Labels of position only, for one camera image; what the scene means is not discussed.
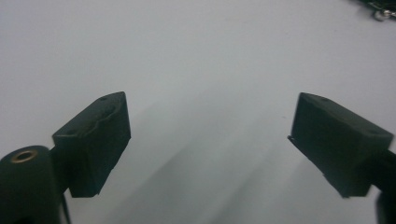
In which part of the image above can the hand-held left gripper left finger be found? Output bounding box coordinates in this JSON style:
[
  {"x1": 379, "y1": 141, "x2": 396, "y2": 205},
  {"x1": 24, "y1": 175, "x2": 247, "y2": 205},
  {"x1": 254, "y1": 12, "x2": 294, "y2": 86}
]
[{"x1": 51, "y1": 91, "x2": 132, "y2": 199}]

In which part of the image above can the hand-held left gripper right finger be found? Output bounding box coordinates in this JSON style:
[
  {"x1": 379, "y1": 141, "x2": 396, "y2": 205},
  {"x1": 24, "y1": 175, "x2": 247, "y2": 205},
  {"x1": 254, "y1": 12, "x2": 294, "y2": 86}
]
[{"x1": 287, "y1": 91, "x2": 394, "y2": 199}]

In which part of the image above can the oval silver photo frame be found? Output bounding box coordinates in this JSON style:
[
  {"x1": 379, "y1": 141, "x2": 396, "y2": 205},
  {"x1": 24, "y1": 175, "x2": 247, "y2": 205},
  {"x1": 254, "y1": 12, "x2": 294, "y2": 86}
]
[{"x1": 350, "y1": 0, "x2": 396, "y2": 22}]

